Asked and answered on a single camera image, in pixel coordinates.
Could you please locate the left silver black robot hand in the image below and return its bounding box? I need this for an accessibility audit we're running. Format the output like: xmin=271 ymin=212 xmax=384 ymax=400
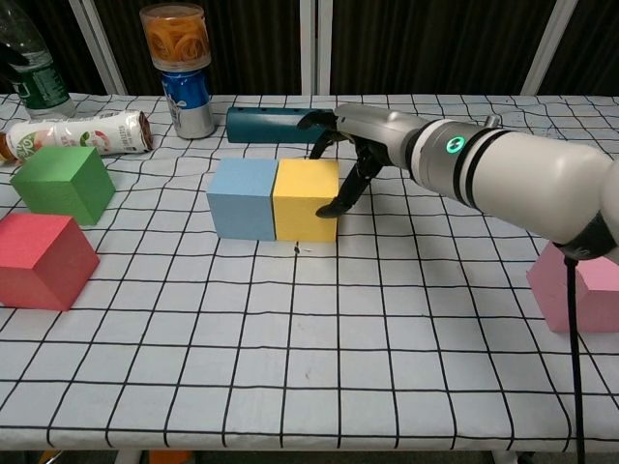
xmin=0 ymin=43 xmax=28 ymax=74

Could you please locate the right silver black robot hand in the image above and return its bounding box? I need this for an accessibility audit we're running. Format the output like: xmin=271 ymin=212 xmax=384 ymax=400
xmin=296 ymin=102 xmax=427 ymax=218

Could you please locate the yellow foam cube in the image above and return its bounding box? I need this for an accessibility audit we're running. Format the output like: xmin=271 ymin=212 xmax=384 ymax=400
xmin=271 ymin=159 xmax=340 ymax=244

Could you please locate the green foam cube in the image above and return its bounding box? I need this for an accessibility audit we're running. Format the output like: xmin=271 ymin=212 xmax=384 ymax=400
xmin=10 ymin=145 xmax=116 ymax=227

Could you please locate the light blue foam cube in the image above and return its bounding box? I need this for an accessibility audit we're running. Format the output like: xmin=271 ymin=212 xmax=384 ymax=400
xmin=206 ymin=158 xmax=280 ymax=242

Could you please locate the red foam cube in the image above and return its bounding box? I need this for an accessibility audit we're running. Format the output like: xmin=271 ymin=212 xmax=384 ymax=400
xmin=0 ymin=213 xmax=102 ymax=312

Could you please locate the pink foam cube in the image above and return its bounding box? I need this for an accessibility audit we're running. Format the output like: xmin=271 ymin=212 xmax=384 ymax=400
xmin=525 ymin=241 xmax=619 ymax=334

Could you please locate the clear water bottle green label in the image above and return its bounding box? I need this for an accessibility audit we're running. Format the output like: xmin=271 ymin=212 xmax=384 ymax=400
xmin=0 ymin=0 xmax=77 ymax=121

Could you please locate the dark pleated curtain panel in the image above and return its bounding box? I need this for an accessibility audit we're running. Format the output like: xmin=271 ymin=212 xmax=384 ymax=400
xmin=99 ymin=0 xmax=304 ymax=96
xmin=328 ymin=0 xmax=541 ymax=96
xmin=545 ymin=0 xmax=619 ymax=96
xmin=28 ymin=0 xmax=105 ymax=96

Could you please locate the white labelled drink bottle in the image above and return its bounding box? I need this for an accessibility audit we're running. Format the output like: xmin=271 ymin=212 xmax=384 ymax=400
xmin=0 ymin=109 xmax=155 ymax=168

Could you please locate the teal block with holes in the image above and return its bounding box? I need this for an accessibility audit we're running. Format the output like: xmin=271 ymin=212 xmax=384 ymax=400
xmin=225 ymin=106 xmax=335 ymax=145

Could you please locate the clear jar of rubber bands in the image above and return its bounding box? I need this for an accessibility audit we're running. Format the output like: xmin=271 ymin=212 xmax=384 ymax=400
xmin=139 ymin=3 xmax=212 ymax=72

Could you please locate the blue and white can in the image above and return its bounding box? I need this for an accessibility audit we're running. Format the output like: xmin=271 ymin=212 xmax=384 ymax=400
xmin=161 ymin=67 xmax=216 ymax=140

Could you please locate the white checkered tablecloth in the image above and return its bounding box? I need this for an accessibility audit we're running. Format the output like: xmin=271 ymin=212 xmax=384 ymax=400
xmin=0 ymin=92 xmax=619 ymax=449

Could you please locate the white aluminium screen post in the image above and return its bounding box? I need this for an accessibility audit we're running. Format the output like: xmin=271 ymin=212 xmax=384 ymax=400
xmin=74 ymin=0 xmax=128 ymax=96
xmin=298 ymin=0 xmax=333 ymax=96
xmin=521 ymin=0 xmax=576 ymax=96

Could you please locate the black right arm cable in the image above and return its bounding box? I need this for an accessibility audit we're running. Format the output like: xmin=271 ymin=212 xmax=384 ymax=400
xmin=563 ymin=241 xmax=589 ymax=464

